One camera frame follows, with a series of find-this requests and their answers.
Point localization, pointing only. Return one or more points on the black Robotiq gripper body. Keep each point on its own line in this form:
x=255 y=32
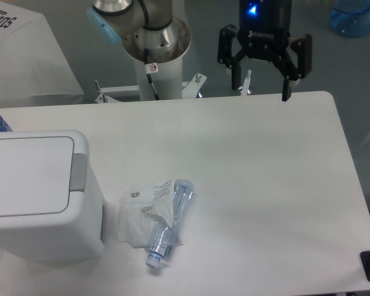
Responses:
x=264 y=28

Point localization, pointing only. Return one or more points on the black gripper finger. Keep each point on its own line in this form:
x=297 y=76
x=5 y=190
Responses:
x=293 y=58
x=225 y=56

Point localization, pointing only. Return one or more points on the white trash can lid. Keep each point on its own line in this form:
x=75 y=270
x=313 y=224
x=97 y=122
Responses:
x=34 y=175

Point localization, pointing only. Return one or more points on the white trash can body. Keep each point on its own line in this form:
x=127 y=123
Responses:
x=75 y=233

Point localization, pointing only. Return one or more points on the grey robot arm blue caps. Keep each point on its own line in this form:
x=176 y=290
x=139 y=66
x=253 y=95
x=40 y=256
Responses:
x=157 y=41

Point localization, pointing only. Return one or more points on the large blue water jug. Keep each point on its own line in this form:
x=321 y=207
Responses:
x=350 y=18

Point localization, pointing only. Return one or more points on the crumpled white plastic bag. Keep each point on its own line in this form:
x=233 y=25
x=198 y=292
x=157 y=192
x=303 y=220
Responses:
x=139 y=209

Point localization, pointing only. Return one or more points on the white printed cloth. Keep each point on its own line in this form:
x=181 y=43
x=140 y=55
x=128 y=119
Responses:
x=33 y=68

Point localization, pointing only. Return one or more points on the crushed clear plastic bottle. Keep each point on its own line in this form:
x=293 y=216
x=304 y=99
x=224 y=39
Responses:
x=164 y=235

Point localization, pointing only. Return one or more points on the white levelling foot bracket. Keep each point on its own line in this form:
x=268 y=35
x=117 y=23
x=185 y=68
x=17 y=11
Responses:
x=245 y=88

